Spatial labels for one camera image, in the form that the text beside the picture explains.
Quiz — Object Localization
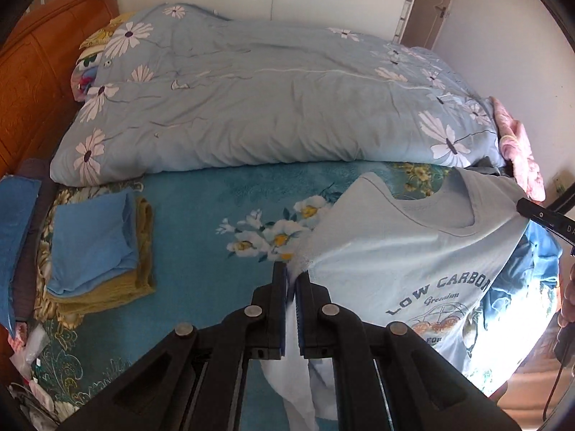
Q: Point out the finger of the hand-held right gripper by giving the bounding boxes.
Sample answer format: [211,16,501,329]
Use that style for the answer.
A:
[516,196,551,227]

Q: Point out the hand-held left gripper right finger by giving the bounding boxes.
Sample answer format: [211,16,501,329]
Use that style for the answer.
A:
[294,272,522,431]

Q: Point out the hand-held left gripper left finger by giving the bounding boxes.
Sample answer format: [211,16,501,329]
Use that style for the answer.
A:
[58,261,288,431]

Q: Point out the light blue printed T-shirt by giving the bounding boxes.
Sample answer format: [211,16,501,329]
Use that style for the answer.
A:
[261,168,528,431]

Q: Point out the pile of blue clothes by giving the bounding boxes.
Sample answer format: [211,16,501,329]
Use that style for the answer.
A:
[463,220,562,369]

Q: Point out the person's right hand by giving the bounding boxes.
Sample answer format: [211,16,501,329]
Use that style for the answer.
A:
[557,263,575,326]

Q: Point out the grey clothing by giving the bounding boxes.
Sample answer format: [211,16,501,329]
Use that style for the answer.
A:
[467,157,517,179]

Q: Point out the pink blanket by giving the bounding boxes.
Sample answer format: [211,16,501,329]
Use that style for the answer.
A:
[489,96,546,203]

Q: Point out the teal floral blanket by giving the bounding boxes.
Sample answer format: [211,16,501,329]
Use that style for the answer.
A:
[9,162,508,431]

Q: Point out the folded olive cloth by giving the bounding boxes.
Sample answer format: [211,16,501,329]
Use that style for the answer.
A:
[45,195,158,317]

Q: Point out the blue floral quilt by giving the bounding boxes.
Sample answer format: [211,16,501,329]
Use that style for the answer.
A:
[49,4,508,187]

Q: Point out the folded blue cloth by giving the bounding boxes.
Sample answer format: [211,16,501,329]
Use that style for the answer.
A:
[46,190,140,297]

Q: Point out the white door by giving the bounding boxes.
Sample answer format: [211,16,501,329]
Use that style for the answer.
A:
[427,0,510,52]

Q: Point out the clear plastic bags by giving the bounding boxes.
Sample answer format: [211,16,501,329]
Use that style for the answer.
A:
[8,323,64,423]

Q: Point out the grey pillow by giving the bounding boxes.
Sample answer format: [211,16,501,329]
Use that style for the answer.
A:
[13,157,57,324]

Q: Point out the blue pillow towel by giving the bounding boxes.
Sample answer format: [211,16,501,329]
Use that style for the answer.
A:
[0,175,42,337]

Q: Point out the cartoon print pillow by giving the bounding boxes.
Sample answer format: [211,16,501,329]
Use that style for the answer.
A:
[69,47,109,102]

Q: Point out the yellow pillow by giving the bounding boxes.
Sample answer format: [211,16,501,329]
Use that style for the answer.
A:
[80,11,135,50]

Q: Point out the wooden headboard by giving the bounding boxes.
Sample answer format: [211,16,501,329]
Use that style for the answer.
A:
[0,0,120,178]

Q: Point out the black cable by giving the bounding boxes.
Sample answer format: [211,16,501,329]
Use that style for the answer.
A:
[543,359,567,423]

